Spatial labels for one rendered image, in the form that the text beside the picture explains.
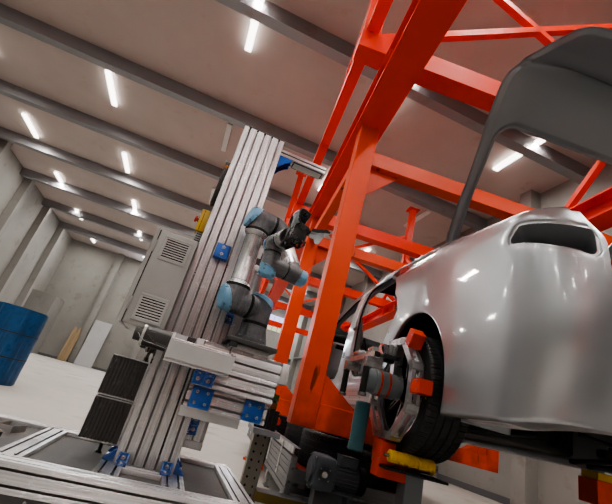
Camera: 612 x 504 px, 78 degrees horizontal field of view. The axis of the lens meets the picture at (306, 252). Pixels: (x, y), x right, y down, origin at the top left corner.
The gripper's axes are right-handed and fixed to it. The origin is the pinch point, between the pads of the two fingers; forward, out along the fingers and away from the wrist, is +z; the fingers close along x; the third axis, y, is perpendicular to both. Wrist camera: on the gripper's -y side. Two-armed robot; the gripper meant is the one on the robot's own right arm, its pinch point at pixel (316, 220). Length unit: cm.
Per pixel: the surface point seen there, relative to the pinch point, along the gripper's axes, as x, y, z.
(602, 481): -295, 16, -29
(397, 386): -107, 24, -49
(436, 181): -130, -162, -87
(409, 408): -100, 36, -31
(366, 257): -208, -171, -263
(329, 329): -91, -4, -108
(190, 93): 110, -499, -652
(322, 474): -103, 79, -85
